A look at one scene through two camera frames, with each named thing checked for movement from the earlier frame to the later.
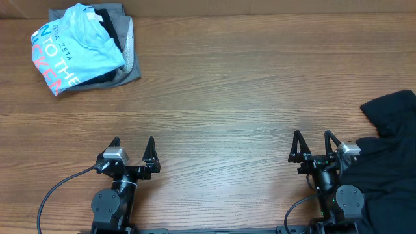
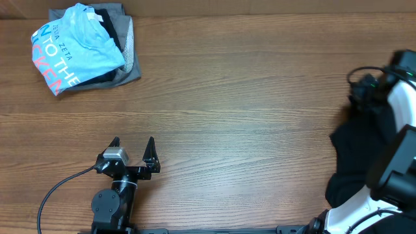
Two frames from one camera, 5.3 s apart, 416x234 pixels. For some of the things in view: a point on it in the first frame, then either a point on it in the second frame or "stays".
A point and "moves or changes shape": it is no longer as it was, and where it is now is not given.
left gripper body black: (142, 172) stays
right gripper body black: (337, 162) to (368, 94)
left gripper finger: (116, 142) stays
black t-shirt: (385, 170) moves or changes shape
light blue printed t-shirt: (75, 49) stays
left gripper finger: (150, 155) stays
